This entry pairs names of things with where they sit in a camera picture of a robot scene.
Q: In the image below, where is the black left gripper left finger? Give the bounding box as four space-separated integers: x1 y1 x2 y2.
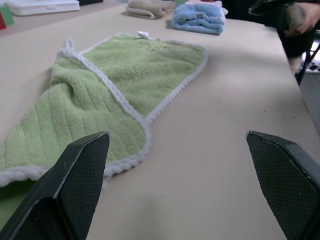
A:
0 131 111 240

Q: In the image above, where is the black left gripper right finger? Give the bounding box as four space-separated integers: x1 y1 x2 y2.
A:
245 130 320 240

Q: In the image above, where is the green towel with white trim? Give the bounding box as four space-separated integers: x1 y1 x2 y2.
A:
0 32 209 226

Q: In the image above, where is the folded light blue towel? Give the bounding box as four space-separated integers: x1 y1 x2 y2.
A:
170 3 226 36

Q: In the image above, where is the folded beige towel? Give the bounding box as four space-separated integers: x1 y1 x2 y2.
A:
124 0 176 20

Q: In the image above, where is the person's bare hand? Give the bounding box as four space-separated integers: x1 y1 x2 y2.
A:
284 0 320 36

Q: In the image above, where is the person's dark clothed body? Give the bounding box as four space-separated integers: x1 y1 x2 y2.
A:
221 0 318 59

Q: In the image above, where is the beige cloth in person's hand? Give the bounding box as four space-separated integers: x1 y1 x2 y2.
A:
286 4 306 31

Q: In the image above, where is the white flat plastic box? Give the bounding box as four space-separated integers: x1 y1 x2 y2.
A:
4 0 81 17

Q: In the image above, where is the black metal chair frame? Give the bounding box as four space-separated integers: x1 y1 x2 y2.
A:
295 41 320 86

